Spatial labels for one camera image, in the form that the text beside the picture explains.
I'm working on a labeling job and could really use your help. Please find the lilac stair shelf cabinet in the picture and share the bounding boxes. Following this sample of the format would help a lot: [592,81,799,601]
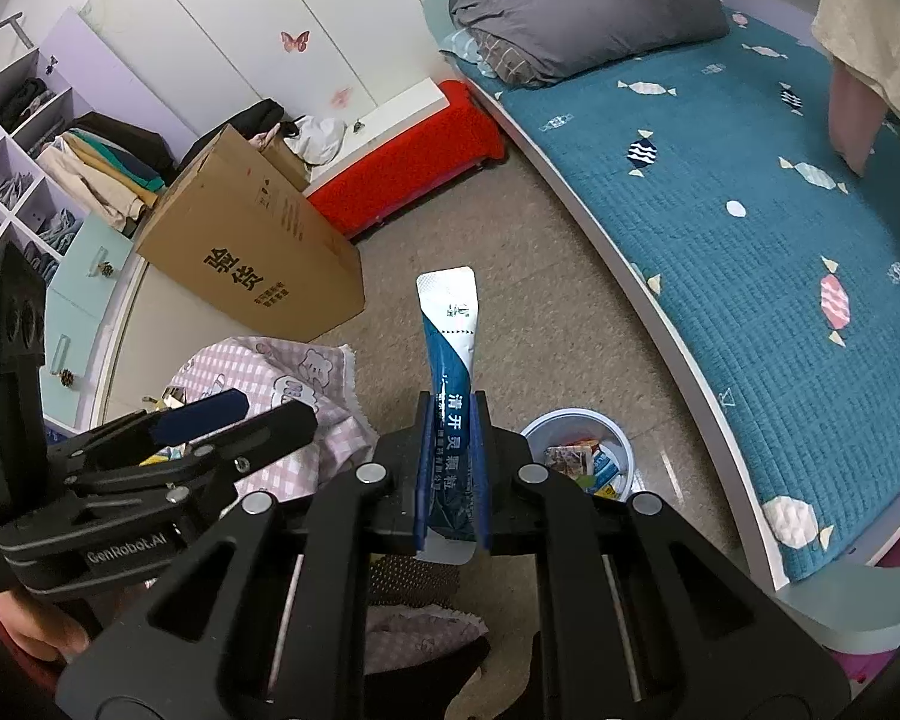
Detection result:
[0,7,177,428]

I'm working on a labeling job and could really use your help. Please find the large cardboard box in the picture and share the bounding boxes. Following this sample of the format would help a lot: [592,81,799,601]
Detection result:
[135,124,366,344]

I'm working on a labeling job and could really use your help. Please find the person's left hand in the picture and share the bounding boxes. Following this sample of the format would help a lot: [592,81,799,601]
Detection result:
[0,591,91,665]

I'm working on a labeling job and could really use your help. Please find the black hanging coat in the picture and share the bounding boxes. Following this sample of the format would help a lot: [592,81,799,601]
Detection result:
[75,111,177,173]

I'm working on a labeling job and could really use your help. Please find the black clothing pile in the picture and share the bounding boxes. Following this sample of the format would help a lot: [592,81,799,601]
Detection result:
[184,101,286,166]

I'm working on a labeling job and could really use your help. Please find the small blue white tube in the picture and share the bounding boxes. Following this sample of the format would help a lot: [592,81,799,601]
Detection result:
[416,268,479,563]

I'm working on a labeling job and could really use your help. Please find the beige hanging sweater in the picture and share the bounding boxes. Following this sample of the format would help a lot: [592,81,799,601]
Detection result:
[810,0,900,151]

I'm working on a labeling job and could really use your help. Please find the green hanging garment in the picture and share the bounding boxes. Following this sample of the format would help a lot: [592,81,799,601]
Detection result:
[71,127,170,188]

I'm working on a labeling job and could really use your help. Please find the low white cabinet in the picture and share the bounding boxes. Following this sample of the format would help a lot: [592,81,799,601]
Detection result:
[94,255,222,428]

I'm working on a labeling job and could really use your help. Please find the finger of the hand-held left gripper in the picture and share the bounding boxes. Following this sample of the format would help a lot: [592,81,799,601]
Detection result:
[67,399,320,518]
[45,388,250,466]

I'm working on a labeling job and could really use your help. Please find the light blue plastic bucket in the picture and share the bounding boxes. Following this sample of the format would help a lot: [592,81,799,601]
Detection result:
[520,409,637,503]

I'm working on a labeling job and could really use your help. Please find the cream hanging jacket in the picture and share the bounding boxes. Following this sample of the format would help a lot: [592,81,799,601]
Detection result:
[37,139,158,230]

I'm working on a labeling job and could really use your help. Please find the white plastic bag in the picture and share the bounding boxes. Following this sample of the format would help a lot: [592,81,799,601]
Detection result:
[283,115,346,164]

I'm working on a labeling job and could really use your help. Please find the dark folded sweater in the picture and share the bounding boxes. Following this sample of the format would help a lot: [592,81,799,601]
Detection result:
[4,79,57,121]

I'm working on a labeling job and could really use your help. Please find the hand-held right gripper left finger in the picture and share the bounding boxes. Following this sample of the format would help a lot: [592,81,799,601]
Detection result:
[56,392,432,720]

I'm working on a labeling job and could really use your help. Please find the teal plaid pillow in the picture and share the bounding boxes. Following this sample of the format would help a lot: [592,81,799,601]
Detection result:
[441,28,496,76]

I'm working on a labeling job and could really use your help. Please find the grey duvet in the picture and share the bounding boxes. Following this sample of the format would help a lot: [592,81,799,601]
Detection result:
[450,0,730,83]

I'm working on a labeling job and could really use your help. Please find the folded blue jeans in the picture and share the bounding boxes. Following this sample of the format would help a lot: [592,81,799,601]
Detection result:
[34,210,80,252]

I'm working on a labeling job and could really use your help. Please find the red bench with white top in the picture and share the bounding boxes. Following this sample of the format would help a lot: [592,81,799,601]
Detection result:
[304,80,507,239]

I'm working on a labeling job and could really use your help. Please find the metal handrail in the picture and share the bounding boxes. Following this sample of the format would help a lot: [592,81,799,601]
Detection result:
[0,13,31,72]

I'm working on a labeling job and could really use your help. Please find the grey folded clothes stack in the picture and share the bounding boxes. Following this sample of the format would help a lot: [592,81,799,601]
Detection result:
[22,244,65,278]

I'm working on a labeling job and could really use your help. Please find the mint green bunk bed frame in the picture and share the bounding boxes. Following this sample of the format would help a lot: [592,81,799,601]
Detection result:
[424,0,900,653]

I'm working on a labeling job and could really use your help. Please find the small cardboard box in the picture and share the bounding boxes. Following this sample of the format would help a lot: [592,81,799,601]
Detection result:
[259,131,310,192]

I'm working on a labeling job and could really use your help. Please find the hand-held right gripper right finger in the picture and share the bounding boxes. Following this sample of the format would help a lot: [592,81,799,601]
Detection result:
[474,392,848,720]

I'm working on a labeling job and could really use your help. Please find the teal printed bed sheet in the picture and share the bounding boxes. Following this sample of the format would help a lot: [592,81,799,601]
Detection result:
[487,7,900,586]

